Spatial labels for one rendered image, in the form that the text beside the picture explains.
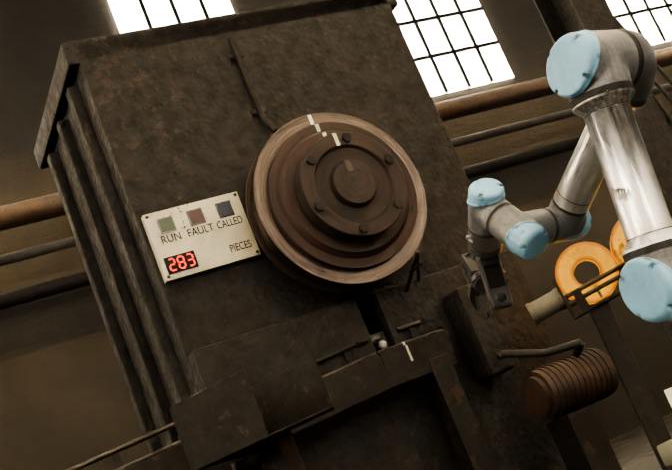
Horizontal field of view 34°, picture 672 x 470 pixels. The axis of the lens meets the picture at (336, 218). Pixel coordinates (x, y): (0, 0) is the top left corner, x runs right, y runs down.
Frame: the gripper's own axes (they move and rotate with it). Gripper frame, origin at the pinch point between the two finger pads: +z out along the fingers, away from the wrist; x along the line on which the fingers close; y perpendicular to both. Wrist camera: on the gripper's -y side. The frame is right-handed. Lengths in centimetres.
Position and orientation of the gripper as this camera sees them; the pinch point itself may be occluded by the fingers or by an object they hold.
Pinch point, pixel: (487, 316)
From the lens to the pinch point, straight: 249.3
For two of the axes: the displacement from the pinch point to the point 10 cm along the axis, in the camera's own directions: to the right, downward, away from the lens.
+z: 0.7, 7.8, 6.3
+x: -9.6, 2.3, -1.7
